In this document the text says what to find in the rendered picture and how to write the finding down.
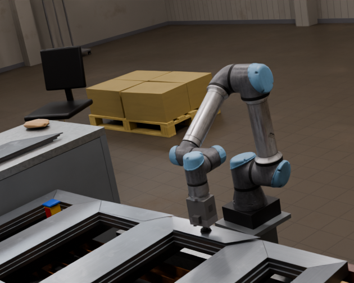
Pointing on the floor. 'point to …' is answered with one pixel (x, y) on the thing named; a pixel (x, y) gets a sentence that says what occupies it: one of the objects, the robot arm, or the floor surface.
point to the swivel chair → (62, 83)
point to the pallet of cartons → (148, 100)
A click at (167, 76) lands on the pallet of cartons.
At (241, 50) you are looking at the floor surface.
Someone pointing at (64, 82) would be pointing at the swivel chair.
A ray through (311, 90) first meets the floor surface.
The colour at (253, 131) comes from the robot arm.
